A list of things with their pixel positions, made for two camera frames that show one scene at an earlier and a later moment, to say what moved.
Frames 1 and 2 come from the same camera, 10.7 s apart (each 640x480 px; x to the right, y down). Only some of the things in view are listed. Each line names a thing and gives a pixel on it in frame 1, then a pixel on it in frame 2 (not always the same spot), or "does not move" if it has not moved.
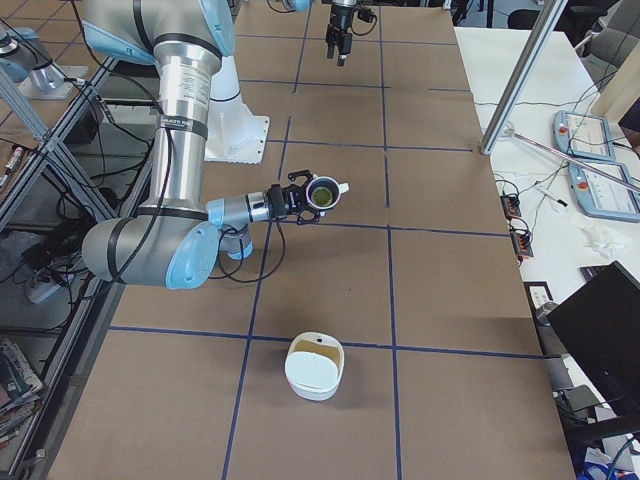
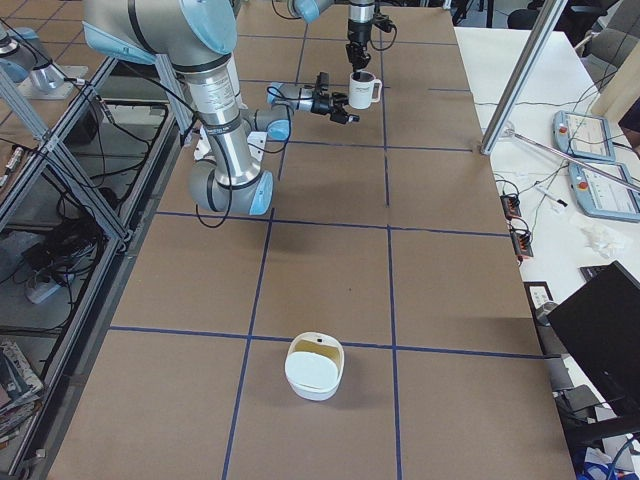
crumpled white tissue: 605,243 does not move
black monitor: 600,326 does not move
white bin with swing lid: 314,363 does not move
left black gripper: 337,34 -> 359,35
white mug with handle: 324,192 -> 361,87
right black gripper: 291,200 -> 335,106
